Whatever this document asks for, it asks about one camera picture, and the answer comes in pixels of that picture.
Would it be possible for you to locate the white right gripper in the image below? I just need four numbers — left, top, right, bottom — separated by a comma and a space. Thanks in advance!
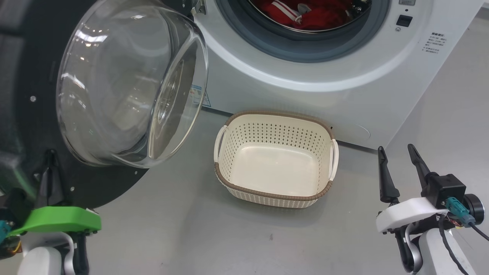
376, 144, 449, 233

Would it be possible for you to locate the blue energy label sticker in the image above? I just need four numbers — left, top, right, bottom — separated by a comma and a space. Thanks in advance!
190, 85, 211, 108

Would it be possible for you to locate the red garment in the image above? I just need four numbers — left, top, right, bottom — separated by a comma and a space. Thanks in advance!
254, 0, 356, 31

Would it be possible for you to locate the left camera cable teal plug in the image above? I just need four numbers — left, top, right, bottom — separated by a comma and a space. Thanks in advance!
0, 221, 13, 245

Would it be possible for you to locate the cream perforated laundry basket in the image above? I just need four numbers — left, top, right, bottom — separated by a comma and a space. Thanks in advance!
214, 111, 339, 209

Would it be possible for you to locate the printed text warning sticker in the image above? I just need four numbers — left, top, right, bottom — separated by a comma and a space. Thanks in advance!
422, 32, 445, 55

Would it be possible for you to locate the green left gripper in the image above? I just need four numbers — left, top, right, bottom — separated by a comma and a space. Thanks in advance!
10, 150, 102, 236

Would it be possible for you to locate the black cable along right arm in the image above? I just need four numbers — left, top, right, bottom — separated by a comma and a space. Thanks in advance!
438, 214, 468, 275

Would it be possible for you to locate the camera cable teal plug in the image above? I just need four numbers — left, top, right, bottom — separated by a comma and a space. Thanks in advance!
0, 221, 13, 245
445, 197, 489, 242

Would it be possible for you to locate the white front-load washing machine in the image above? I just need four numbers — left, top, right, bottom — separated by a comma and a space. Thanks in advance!
191, 0, 486, 150

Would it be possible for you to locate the right camera cable teal plug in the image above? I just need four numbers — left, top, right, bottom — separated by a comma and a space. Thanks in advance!
445, 197, 489, 242

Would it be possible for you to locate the black round washer door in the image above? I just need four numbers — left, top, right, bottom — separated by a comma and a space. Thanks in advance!
0, 0, 209, 209

